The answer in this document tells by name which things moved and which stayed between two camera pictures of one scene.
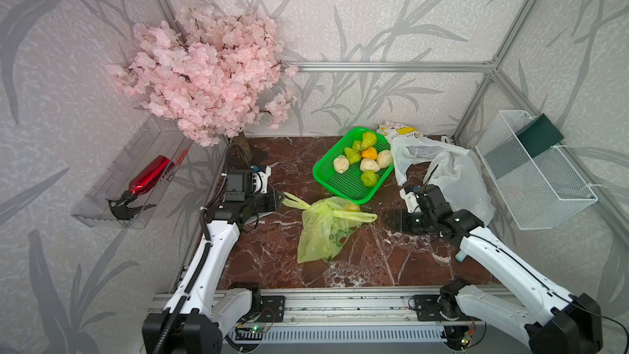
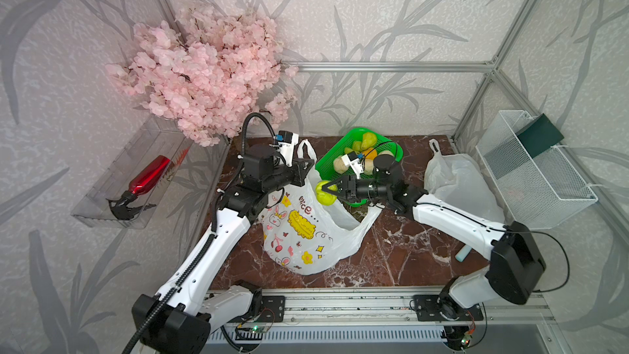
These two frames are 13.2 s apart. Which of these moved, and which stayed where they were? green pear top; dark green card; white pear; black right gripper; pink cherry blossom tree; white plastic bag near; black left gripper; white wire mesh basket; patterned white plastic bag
Moved: black right gripper; patterned white plastic bag; black left gripper
Stayed: white pear; white plastic bag near; dark green card; pink cherry blossom tree; green pear top; white wire mesh basket
